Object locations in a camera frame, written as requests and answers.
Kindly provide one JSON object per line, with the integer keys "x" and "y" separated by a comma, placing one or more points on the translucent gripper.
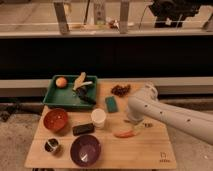
{"x": 136, "y": 127}

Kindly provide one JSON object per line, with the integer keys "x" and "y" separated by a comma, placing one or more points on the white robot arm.
{"x": 144, "y": 101}

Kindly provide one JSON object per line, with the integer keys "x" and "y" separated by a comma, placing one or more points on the purple bowl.
{"x": 85, "y": 150}

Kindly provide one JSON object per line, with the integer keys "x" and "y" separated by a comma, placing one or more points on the red bowl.
{"x": 55, "y": 120}

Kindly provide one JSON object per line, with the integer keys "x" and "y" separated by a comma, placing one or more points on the metal fork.
{"x": 146, "y": 125}

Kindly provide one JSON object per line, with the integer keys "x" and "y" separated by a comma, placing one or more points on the green sponge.
{"x": 111, "y": 104}

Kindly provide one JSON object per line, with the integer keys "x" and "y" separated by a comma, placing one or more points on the wooden table board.
{"x": 150, "y": 149}

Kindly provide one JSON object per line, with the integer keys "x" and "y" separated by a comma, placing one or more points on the white cup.
{"x": 98, "y": 117}

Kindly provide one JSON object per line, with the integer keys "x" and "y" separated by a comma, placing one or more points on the dark red grape bunch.
{"x": 121, "y": 91}

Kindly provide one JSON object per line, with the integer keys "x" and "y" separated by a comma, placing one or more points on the black rectangular block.
{"x": 83, "y": 129}

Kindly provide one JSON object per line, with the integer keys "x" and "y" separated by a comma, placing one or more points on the dark eggplant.
{"x": 81, "y": 94}

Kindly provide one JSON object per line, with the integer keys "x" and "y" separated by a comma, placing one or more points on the green plastic tray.
{"x": 66, "y": 97}

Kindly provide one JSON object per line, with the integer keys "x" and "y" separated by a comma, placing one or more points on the small metal cup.
{"x": 52, "y": 146}

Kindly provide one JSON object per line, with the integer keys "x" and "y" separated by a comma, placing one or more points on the orange fruit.
{"x": 61, "y": 82}

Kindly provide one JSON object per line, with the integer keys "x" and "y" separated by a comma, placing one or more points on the black machine in background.
{"x": 172, "y": 13}

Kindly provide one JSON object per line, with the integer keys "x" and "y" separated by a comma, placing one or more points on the clear bottle in background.
{"x": 99, "y": 12}

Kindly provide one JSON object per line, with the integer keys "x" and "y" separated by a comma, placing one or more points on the grey metal post right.
{"x": 124, "y": 12}

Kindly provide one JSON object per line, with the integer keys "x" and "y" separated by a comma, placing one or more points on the grey metal post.
{"x": 124, "y": 12}
{"x": 61, "y": 17}

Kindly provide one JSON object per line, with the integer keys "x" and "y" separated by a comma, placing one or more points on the grey metal post left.
{"x": 61, "y": 17}

